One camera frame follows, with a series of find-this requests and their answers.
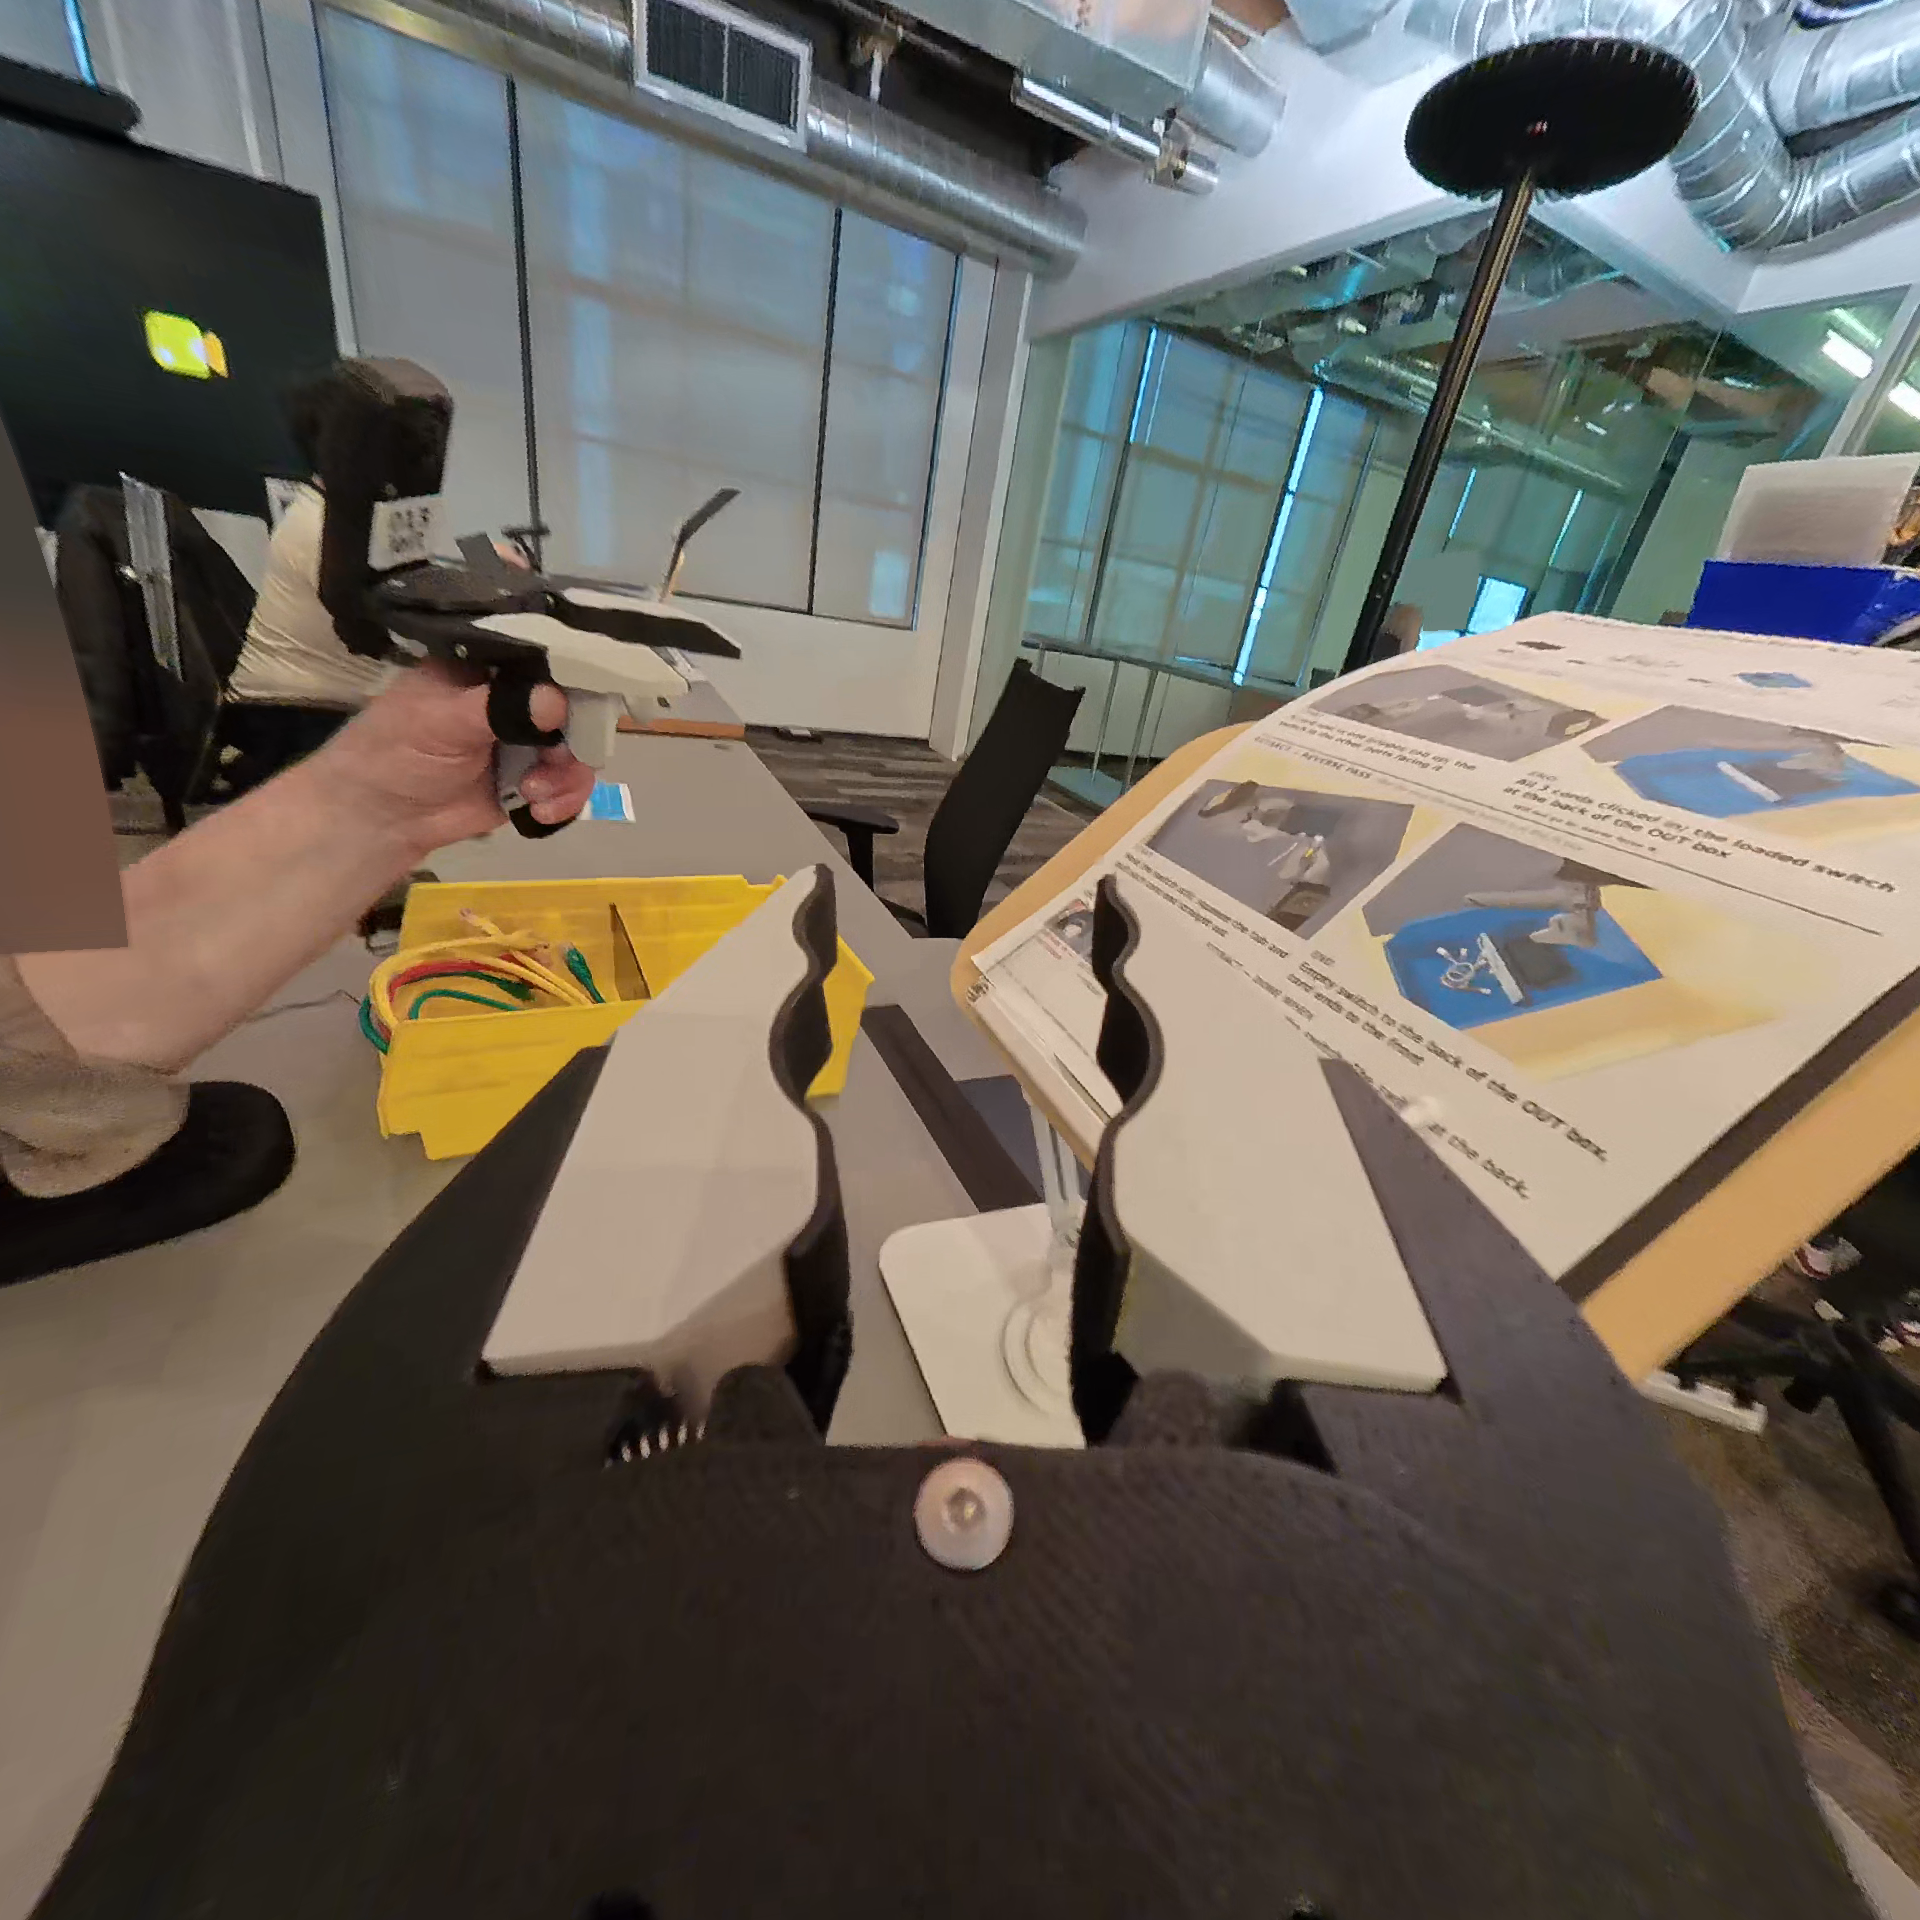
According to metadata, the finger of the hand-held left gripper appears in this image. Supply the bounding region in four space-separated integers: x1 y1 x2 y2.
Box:
517 590 746 660
464 610 694 702

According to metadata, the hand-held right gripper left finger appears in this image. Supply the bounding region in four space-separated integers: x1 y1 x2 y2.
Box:
481 867 859 1432

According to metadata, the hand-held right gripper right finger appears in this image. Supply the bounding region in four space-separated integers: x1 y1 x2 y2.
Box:
1069 874 1450 1445

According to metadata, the yellow plastic bin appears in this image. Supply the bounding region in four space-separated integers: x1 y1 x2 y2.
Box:
360 874 874 1161

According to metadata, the green ethernet cable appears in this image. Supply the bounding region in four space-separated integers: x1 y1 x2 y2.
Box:
360 944 609 1051

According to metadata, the yellow ethernet cable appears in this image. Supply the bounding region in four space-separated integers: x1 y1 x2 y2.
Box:
374 902 604 1022

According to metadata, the red ethernet cable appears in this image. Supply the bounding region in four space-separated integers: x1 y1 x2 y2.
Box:
371 945 594 1028

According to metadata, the person's left hand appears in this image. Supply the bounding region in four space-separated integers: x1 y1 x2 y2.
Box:
359 684 599 858

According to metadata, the white mounting plate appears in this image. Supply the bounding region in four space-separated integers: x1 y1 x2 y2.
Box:
880 1202 1089 1450

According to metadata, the black jacket on chair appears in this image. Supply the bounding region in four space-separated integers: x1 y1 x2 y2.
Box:
53 485 259 834

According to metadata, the black office chair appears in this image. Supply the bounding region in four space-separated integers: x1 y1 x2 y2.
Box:
804 660 1086 941

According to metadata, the wooden instruction board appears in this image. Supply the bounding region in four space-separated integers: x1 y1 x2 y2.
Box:
951 607 1920 1384

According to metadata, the laminated instruction sheet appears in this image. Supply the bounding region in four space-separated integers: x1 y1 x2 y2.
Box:
971 607 1920 1282

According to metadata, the black floor pole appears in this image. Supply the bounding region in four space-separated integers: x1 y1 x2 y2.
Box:
1343 165 1540 677

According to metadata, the small blue bin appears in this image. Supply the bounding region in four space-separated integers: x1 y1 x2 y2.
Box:
1687 558 1920 652

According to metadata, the white foam block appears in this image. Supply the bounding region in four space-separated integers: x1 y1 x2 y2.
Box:
1716 455 1920 568

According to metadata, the black wall monitor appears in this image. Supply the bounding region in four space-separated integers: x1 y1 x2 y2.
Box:
0 61 343 524

